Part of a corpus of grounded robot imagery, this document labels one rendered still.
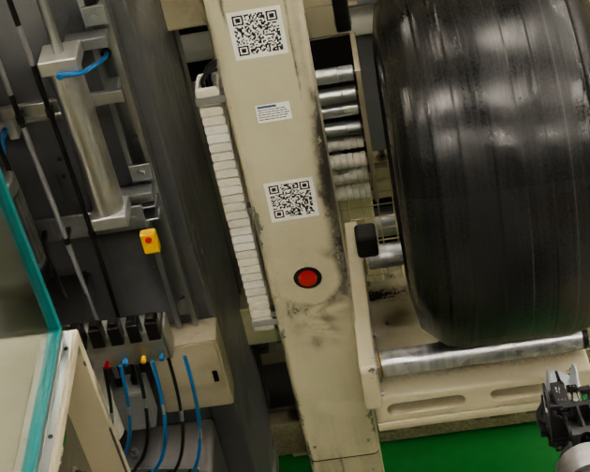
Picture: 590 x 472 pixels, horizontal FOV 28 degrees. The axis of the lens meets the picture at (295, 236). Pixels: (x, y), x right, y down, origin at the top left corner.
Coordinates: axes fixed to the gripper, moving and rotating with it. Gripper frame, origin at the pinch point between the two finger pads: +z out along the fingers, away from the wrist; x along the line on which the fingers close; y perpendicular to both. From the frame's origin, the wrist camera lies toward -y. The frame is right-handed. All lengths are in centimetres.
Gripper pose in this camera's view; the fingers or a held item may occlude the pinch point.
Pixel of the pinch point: (557, 381)
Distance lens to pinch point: 174.9
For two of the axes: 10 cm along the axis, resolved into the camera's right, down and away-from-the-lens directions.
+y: -1.6, -8.5, -5.1
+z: -0.1, -5.1, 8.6
